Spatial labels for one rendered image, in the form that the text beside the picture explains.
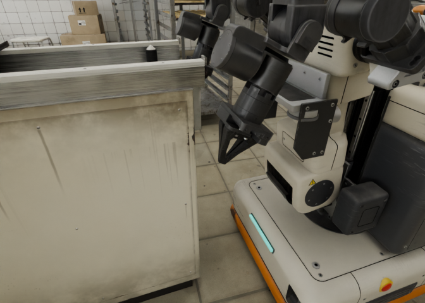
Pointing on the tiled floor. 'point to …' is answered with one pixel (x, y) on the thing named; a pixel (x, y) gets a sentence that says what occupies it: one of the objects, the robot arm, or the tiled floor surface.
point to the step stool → (31, 40)
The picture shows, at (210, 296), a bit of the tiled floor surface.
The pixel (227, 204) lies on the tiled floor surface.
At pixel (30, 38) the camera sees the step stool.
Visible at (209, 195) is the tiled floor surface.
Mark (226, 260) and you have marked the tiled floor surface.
